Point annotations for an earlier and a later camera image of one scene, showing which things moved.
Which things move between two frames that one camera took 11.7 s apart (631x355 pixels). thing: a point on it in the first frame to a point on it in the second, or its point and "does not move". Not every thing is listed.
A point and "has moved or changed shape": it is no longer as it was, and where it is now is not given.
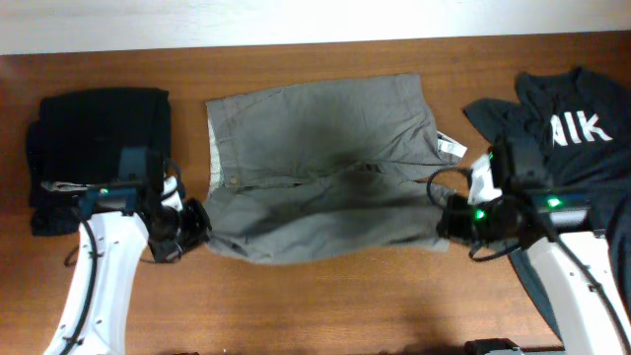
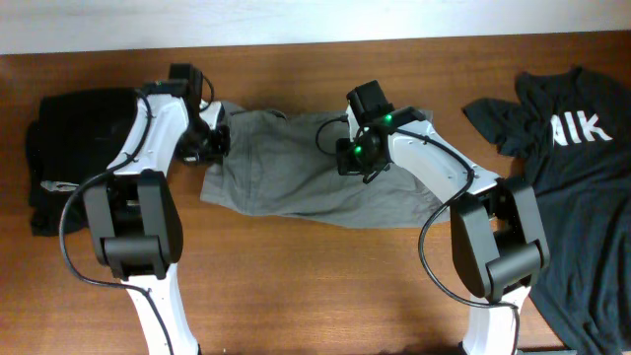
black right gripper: x=450 y=224 to x=345 y=163
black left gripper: x=200 y=225 to x=219 y=148
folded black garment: x=75 y=146 does not move
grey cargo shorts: x=327 y=172 has moved or changed shape
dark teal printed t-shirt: x=583 y=120 does not move
